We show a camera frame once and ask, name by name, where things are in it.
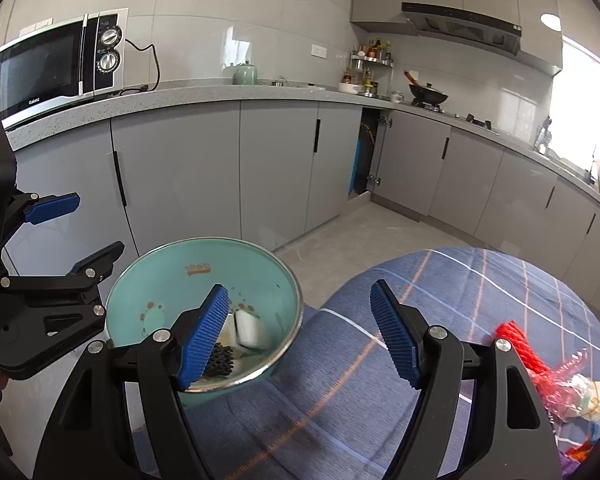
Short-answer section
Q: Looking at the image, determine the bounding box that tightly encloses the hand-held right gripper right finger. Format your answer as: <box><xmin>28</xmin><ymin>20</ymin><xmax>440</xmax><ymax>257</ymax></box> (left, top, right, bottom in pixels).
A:
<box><xmin>369</xmin><ymin>280</ymin><xmax>563</xmax><ymax>480</ymax></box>

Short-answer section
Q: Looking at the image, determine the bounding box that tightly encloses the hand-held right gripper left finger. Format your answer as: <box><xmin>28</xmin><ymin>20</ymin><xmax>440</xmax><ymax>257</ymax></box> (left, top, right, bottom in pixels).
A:
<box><xmin>32</xmin><ymin>284</ymin><xmax>231</xmax><ymax>480</ymax></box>

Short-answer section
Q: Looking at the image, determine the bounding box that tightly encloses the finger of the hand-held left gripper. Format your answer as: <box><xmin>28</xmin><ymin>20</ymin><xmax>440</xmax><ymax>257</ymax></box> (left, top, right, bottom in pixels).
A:
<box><xmin>0</xmin><ymin>187</ymin><xmax>81</xmax><ymax>261</ymax></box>
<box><xmin>0</xmin><ymin>241</ymin><xmax>126</xmax><ymax>381</ymax></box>

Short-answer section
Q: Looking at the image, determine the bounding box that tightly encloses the black foam net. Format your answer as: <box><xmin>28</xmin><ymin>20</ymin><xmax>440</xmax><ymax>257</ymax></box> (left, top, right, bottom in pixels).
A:
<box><xmin>202</xmin><ymin>342</ymin><xmax>241</xmax><ymax>378</ymax></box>

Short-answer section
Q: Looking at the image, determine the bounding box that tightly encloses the white paper cup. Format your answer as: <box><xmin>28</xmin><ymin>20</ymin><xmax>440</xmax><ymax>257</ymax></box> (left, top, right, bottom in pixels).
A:
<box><xmin>215</xmin><ymin>307</ymin><xmax>273</xmax><ymax>356</ymax></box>

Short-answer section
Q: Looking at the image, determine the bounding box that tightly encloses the teal metal trash bin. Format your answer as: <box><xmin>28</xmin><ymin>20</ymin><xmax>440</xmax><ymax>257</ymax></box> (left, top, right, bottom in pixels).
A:
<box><xmin>104</xmin><ymin>237</ymin><xmax>303</xmax><ymax>408</ymax></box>

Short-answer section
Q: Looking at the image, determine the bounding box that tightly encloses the red foam net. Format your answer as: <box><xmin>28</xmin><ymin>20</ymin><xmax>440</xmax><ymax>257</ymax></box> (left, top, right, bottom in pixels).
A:
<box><xmin>495</xmin><ymin>321</ymin><xmax>556</xmax><ymax>401</ymax></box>

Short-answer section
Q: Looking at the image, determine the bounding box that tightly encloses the purple snack wrapper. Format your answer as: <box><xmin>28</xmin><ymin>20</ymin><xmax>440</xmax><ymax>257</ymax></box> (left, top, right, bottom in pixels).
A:
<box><xmin>560</xmin><ymin>457</ymin><xmax>586</xmax><ymax>480</ymax></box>

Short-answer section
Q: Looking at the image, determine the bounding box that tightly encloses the blue plaid tablecloth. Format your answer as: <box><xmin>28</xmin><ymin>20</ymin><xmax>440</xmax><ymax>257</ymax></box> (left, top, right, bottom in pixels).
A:
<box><xmin>130</xmin><ymin>246</ymin><xmax>600</xmax><ymax>480</ymax></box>

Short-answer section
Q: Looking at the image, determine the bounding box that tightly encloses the silver black microwave oven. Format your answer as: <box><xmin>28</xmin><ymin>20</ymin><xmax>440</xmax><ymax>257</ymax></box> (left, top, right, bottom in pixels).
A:
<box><xmin>0</xmin><ymin>8</ymin><xmax>130</xmax><ymax>131</ymax></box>

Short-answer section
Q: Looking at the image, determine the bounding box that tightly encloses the red clear plastic wrap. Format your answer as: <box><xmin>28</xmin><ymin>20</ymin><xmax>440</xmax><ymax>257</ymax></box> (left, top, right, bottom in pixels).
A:
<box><xmin>542</xmin><ymin>350</ymin><xmax>598</xmax><ymax>423</ymax></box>

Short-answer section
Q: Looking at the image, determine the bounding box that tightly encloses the green ceramic teapot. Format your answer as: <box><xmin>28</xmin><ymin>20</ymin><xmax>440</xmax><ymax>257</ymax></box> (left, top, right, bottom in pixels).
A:
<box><xmin>225</xmin><ymin>60</ymin><xmax>260</xmax><ymax>86</ymax></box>

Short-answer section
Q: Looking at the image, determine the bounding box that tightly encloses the gas stove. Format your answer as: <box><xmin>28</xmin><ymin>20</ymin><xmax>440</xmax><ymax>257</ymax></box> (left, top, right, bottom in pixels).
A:
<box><xmin>400</xmin><ymin>100</ymin><xmax>501</xmax><ymax>133</ymax></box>

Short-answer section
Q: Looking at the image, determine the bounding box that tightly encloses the black wok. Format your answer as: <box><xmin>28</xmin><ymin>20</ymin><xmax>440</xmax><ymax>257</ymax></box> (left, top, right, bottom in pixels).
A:
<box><xmin>404</xmin><ymin>70</ymin><xmax>450</xmax><ymax>107</ymax></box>

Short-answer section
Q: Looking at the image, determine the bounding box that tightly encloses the metal utensil holder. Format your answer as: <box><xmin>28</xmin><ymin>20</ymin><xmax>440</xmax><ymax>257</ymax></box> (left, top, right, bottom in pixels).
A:
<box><xmin>535</xmin><ymin>116</ymin><xmax>553</xmax><ymax>153</ymax></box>

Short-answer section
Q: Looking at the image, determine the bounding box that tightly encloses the metal spice rack with bottles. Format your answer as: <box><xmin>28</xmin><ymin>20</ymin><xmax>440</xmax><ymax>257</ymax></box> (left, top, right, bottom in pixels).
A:
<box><xmin>347</xmin><ymin>37</ymin><xmax>395</xmax><ymax>97</ymax></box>

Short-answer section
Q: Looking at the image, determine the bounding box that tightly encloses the bright window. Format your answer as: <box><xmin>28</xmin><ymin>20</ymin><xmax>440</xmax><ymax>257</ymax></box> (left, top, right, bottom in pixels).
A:
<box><xmin>550</xmin><ymin>35</ymin><xmax>600</xmax><ymax>161</ymax></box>

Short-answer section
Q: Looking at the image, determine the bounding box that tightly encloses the black range hood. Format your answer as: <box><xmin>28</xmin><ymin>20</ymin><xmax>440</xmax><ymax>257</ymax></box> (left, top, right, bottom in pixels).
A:
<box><xmin>401</xmin><ymin>2</ymin><xmax>523</xmax><ymax>57</ymax></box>

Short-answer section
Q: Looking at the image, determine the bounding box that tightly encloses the black microwave power cable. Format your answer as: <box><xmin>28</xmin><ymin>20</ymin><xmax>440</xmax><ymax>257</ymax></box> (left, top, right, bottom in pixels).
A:
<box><xmin>122</xmin><ymin>42</ymin><xmax>161</xmax><ymax>95</ymax></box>

